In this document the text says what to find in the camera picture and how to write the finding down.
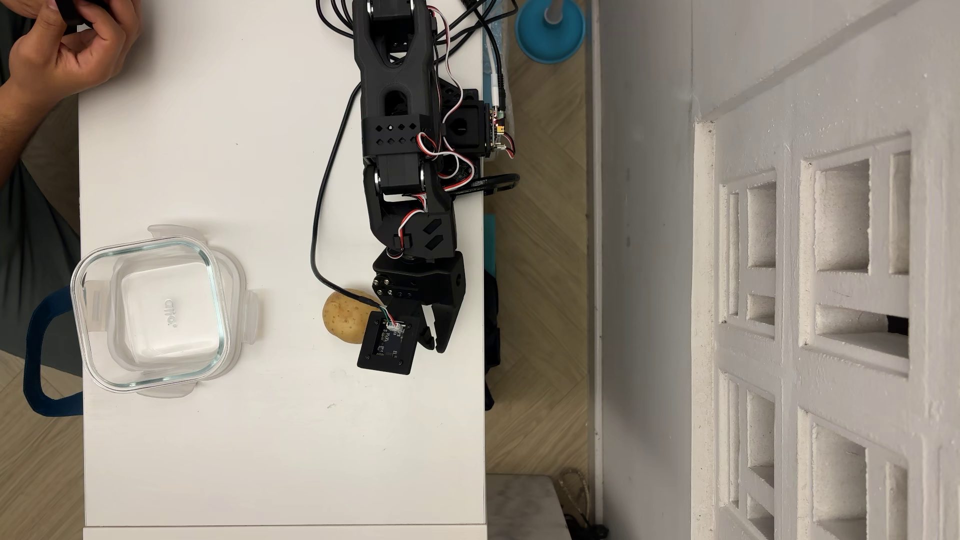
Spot motor controller circuit board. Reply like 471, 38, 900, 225
487, 103, 519, 160

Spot dark blue strap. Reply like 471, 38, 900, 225
22, 288, 84, 418

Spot small grey side table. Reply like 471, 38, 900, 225
486, 473, 576, 540

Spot brown potato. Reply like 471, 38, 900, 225
322, 289, 384, 345

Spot black power cables bundle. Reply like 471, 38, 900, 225
315, 0, 520, 45

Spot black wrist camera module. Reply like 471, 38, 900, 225
357, 309, 419, 377

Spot person's bare forearm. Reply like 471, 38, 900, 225
0, 78, 48, 189

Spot white lattice crate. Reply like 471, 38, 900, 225
693, 0, 960, 540

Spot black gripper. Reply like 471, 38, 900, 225
372, 249, 467, 354

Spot person's bare hand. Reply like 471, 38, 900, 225
2, 0, 144, 103

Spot white usb cable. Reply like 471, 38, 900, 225
483, 0, 513, 114

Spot clear glass food container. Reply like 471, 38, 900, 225
70, 237, 229, 394

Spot teal round stand base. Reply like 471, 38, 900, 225
514, 0, 587, 66

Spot red white servo wires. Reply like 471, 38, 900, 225
397, 3, 478, 253

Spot black handheld controller grip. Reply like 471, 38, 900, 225
55, 0, 108, 28

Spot black object under table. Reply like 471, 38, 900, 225
483, 270, 502, 411

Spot cord on floor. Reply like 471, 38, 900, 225
553, 468, 610, 540

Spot black table clamp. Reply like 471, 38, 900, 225
454, 173, 521, 199

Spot thin black camera cable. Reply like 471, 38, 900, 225
309, 81, 388, 311

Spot dark grey shirt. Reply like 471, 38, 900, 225
0, 0, 83, 378

